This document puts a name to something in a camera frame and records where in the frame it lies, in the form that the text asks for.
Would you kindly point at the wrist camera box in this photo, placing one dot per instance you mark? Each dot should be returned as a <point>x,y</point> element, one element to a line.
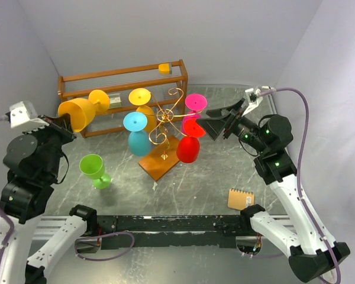
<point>254,98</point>
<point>23,116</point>

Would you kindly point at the gold wire wine glass rack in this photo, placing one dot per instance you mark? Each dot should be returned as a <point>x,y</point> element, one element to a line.
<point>163,157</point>

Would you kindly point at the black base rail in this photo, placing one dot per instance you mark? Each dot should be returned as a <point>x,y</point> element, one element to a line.
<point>124,231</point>

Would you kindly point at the orange wine glass front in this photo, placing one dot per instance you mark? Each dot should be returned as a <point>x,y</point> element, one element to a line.
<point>140,97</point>

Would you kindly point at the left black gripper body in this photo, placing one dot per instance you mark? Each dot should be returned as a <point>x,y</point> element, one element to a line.
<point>57,127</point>

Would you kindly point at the orange wine glass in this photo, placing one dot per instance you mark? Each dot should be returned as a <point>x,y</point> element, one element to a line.
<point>140,97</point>
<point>82,111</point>

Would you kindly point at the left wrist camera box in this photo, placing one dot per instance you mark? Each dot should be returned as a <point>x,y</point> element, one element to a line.
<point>23,116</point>

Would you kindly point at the small white green box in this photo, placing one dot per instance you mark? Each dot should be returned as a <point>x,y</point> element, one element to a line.
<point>115,100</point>

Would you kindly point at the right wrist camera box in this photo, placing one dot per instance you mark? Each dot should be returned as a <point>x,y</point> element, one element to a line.
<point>254,98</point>

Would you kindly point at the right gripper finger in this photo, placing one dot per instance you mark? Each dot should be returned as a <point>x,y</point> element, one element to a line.
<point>214,127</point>
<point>225,110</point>

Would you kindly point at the pink wine glass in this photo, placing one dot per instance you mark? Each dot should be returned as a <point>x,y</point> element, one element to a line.
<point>196,103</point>

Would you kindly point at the green wine glass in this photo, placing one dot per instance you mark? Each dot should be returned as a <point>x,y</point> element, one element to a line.
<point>92,166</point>

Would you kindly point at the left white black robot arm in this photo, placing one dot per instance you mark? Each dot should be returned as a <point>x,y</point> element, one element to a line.
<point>33,160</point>

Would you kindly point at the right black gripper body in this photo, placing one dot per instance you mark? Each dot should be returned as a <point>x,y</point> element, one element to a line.
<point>230,123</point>

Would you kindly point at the red wine glass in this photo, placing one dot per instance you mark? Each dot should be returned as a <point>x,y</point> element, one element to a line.
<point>189,146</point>

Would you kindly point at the wooden shelf rack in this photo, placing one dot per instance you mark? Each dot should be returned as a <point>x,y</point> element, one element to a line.
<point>123,81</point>

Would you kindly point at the yellow grey block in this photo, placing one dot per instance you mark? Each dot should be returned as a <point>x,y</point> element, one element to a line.
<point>165,68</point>

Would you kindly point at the brown spiral notepad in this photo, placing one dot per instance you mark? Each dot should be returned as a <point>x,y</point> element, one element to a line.
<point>239,200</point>

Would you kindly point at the blue wine glass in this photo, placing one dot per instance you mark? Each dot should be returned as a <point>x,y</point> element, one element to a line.
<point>138,139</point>

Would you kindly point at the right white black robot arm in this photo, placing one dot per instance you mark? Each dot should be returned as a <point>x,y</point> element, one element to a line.
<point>311,250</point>

